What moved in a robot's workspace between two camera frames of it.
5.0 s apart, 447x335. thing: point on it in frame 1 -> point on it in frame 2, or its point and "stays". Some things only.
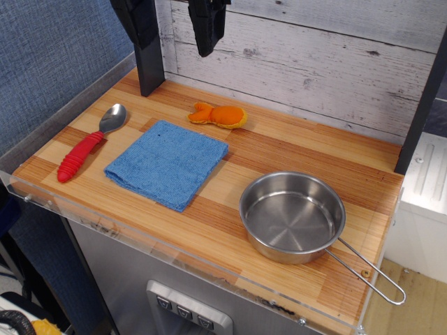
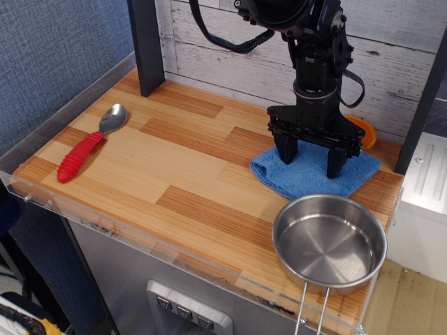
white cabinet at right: (418, 235) stays
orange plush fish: (227, 116) -> (370, 138)
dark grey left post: (149, 65) stays
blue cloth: (167, 165) -> (307, 175)
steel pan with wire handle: (295, 218) -> (330, 241)
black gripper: (208, 20) -> (316, 118)
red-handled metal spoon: (112, 118) stays
